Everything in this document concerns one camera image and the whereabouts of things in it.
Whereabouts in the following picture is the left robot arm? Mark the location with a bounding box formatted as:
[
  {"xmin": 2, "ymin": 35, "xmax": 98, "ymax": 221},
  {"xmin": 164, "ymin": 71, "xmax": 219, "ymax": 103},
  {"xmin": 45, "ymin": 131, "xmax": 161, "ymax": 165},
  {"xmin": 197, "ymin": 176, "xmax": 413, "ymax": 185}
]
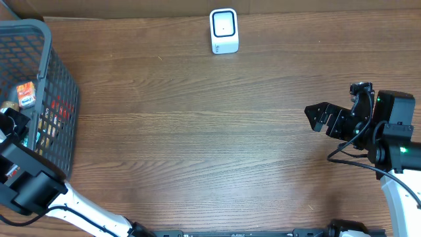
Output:
[{"xmin": 1, "ymin": 108, "xmax": 153, "ymax": 237}]

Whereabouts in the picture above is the white barcode scanner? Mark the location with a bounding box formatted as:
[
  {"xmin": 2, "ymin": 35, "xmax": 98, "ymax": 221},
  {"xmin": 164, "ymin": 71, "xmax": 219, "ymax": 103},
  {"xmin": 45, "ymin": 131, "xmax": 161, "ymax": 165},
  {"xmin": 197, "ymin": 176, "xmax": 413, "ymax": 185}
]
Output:
[{"xmin": 209, "ymin": 8, "xmax": 239, "ymax": 55}]

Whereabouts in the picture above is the white tube gold cap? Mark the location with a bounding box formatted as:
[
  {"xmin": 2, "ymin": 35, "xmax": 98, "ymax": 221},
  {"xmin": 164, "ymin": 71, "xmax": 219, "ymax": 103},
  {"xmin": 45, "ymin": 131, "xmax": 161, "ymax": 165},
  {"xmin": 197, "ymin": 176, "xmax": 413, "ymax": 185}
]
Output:
[{"xmin": 1, "ymin": 101, "xmax": 20, "ymax": 113}]

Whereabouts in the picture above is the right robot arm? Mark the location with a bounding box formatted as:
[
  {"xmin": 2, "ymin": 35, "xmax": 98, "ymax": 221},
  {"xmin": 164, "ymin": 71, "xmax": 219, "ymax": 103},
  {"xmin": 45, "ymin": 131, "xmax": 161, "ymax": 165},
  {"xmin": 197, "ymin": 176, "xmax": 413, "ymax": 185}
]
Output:
[{"xmin": 305, "ymin": 88, "xmax": 420, "ymax": 236}]

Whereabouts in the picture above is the orange tissue pack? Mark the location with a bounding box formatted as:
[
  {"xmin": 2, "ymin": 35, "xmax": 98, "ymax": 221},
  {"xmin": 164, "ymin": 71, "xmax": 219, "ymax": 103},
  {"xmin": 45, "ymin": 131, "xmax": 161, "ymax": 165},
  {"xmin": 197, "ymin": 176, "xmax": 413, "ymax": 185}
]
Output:
[{"xmin": 16, "ymin": 82, "xmax": 36, "ymax": 109}]

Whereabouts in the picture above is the grey plastic basket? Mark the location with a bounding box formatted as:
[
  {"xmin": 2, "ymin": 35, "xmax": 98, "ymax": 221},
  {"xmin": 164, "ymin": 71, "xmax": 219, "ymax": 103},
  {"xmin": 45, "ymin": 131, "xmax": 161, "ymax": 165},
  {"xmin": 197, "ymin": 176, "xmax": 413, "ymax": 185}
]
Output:
[{"xmin": 1, "ymin": 19, "xmax": 80, "ymax": 177}]

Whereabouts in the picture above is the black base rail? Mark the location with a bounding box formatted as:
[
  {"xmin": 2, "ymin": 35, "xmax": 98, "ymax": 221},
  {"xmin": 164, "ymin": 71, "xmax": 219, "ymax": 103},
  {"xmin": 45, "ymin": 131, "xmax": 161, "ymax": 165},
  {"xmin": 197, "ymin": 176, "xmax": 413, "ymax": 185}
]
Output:
[{"xmin": 153, "ymin": 228, "xmax": 326, "ymax": 237}]

